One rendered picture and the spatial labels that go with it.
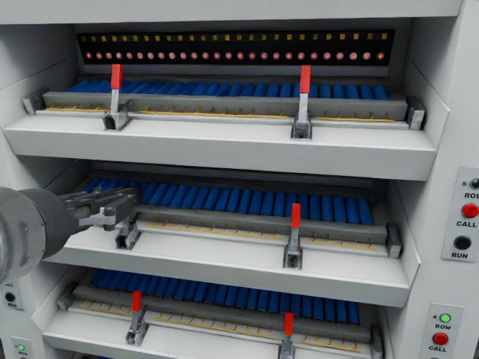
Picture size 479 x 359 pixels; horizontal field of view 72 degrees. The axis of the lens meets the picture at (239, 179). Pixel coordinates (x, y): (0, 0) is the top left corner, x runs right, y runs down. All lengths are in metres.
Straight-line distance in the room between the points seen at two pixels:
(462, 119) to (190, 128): 0.34
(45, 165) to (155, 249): 0.26
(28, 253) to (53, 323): 0.43
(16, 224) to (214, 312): 0.41
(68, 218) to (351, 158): 0.33
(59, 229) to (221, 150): 0.21
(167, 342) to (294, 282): 0.27
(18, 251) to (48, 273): 0.40
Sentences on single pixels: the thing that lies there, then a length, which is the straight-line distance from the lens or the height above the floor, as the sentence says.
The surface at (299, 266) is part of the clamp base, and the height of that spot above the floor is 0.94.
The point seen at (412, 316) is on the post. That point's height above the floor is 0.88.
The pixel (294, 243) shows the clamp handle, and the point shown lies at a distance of 0.50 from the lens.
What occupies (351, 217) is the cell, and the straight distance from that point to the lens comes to 0.57.
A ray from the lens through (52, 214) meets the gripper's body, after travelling 0.37.
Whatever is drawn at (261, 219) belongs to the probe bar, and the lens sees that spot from 0.54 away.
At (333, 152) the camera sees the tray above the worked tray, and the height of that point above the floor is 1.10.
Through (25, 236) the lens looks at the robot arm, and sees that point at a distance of 0.34.
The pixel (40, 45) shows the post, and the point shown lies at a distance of 0.70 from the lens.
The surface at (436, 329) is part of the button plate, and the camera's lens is 0.57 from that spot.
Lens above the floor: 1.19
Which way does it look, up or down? 17 degrees down
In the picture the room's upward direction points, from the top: 1 degrees clockwise
